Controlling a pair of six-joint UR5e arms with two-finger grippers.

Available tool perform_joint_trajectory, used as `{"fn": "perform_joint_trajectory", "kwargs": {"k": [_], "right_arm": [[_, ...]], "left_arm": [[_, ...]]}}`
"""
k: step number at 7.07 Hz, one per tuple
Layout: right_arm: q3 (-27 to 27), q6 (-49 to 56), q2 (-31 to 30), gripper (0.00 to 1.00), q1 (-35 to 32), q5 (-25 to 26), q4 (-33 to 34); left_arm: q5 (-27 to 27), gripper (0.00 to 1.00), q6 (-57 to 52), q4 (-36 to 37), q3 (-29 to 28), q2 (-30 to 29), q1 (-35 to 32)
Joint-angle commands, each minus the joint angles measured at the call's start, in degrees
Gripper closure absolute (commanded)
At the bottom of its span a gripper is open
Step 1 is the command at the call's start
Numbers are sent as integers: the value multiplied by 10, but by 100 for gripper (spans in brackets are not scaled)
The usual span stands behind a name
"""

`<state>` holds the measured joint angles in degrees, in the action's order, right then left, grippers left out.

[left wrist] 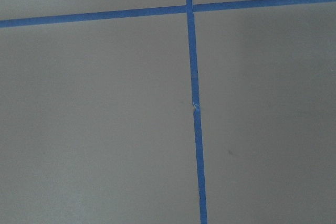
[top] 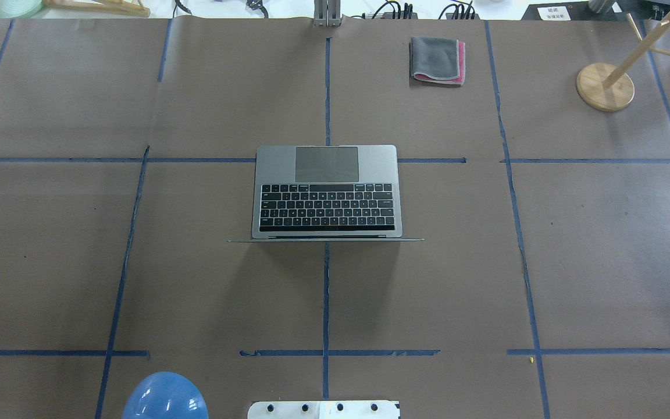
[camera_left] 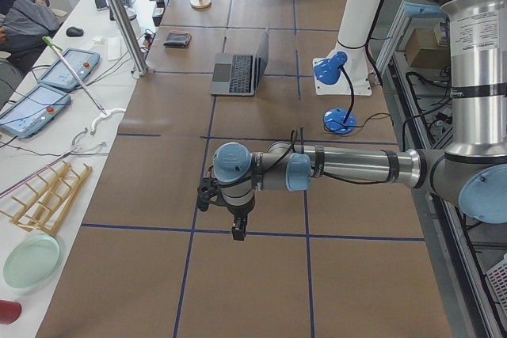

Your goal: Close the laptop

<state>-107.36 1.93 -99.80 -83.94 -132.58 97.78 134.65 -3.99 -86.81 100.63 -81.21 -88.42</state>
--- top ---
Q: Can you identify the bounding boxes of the aluminium frame post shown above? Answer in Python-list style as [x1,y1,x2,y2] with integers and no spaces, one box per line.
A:
[313,0,343,27]

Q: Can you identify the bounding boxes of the wooden mug tree stand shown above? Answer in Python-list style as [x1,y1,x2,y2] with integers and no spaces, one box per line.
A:
[575,11,670,112]

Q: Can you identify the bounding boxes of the blue desk lamp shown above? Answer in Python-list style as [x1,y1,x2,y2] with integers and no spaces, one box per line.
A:
[122,371,209,418]

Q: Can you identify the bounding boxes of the grey and pink folded cloth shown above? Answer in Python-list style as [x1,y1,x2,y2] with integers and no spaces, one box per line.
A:
[409,37,466,86]

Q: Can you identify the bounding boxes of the grey laptop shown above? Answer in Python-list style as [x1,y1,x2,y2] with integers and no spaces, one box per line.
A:
[250,145,406,242]

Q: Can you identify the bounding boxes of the wooden dish rack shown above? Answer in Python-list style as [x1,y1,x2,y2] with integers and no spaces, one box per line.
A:
[42,1,151,18]

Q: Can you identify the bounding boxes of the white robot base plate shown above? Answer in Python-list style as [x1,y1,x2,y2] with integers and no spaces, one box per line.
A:
[247,400,401,418]

